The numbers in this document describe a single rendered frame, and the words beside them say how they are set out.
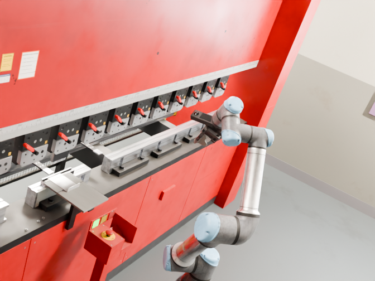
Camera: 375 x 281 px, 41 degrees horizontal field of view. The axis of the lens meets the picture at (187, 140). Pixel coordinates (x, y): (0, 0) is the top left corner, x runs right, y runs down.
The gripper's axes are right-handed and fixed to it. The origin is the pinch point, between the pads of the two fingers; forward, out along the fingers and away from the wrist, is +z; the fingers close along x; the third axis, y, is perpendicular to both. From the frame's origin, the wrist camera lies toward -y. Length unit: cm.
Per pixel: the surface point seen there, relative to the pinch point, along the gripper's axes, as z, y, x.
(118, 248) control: 60, 5, -44
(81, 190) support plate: 43, -27, -38
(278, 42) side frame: 80, 13, 176
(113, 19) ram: -17, -61, 9
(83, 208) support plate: 35, -21, -48
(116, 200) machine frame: 78, -10, -16
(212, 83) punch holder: 77, -8, 97
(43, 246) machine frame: 59, -25, -66
